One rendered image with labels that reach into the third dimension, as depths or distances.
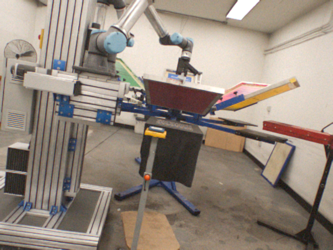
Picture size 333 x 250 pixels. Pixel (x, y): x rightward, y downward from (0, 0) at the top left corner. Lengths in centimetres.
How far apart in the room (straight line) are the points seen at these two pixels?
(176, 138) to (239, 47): 509
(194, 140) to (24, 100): 119
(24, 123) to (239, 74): 559
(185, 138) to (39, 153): 103
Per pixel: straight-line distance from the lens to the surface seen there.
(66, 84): 149
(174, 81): 182
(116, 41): 147
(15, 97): 188
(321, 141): 262
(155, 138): 163
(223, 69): 665
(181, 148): 194
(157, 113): 311
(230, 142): 667
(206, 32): 670
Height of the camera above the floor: 124
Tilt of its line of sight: 9 degrees down
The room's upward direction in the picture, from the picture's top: 11 degrees clockwise
